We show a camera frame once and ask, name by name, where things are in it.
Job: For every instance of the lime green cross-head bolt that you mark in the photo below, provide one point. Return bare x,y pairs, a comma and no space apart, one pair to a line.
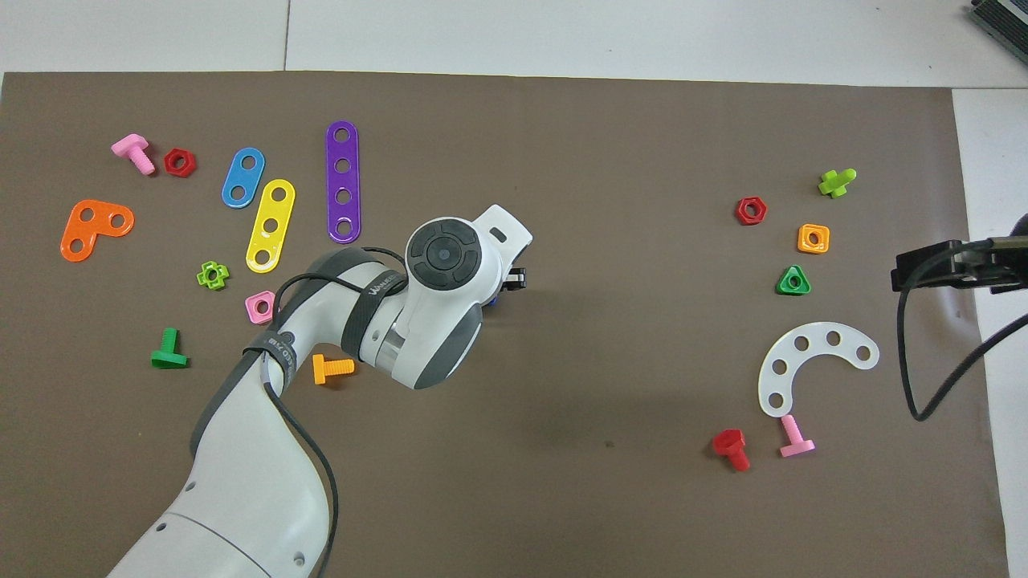
835,184

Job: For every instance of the dark green plastic bolt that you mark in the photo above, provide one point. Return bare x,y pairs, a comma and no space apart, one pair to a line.
169,341

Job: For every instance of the orange angled three-hole plate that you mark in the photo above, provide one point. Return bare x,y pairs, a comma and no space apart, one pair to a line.
102,217

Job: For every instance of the green triangle nut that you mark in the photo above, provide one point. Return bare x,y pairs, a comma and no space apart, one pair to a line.
783,289

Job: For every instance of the white curved five-hole plate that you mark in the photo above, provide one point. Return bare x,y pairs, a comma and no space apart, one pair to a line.
817,338

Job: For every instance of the red hex nut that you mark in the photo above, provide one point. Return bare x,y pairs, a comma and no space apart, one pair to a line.
740,211
169,160

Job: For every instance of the yellow three-hole strip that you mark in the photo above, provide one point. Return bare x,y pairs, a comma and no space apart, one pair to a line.
275,210

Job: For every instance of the orange square nut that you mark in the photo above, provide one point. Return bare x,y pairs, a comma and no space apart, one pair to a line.
803,247

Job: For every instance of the lime green cross nut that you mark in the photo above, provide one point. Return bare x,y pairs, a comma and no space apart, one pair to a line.
201,277

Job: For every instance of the pink plastic bolt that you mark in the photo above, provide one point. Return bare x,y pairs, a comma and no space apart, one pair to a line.
791,429
128,146

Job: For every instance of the pink square nut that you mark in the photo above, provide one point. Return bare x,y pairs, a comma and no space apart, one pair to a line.
253,315

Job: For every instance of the brown table mat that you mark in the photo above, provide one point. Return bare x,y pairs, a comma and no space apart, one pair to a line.
562,482

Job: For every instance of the grey ribbed metal device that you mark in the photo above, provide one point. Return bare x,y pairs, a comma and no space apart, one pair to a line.
1004,16

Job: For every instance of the orange plastic bolt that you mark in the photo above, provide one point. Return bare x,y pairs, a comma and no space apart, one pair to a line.
321,371

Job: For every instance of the red plastic bolt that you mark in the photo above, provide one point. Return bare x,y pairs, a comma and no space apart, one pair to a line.
728,441

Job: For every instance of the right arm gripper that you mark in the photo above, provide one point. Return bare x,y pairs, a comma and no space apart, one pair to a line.
1004,269

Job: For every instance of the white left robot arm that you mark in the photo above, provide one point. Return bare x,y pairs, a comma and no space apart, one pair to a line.
241,482

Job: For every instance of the blue two-hole strip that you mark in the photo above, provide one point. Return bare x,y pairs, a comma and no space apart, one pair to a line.
242,178

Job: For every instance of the dark blue square nut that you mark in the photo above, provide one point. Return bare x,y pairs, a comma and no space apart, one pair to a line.
493,302

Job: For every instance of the purple four-hole strip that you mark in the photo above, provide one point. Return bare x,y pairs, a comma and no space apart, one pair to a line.
343,181

